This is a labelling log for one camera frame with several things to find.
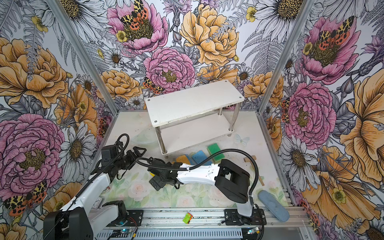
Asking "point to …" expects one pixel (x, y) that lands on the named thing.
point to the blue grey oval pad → (278, 209)
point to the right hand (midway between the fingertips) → (162, 179)
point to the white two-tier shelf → (184, 118)
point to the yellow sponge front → (152, 174)
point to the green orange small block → (187, 218)
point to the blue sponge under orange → (189, 157)
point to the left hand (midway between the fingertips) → (142, 158)
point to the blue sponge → (200, 156)
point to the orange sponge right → (183, 159)
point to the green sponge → (213, 148)
